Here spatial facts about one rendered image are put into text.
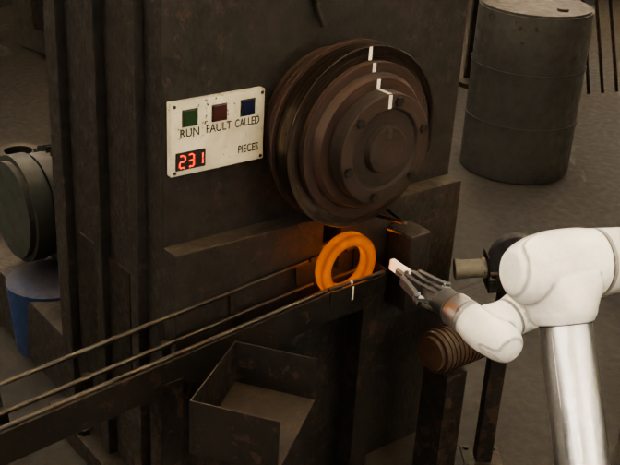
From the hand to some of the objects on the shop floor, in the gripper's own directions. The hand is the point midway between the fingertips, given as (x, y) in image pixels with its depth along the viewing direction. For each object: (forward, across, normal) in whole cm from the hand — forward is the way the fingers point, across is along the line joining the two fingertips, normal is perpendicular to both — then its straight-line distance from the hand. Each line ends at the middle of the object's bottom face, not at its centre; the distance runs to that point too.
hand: (399, 269), depth 270 cm
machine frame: (+45, -12, -79) cm, 92 cm away
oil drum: (+158, +238, -90) cm, 300 cm away
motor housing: (-11, +21, -74) cm, 78 cm away
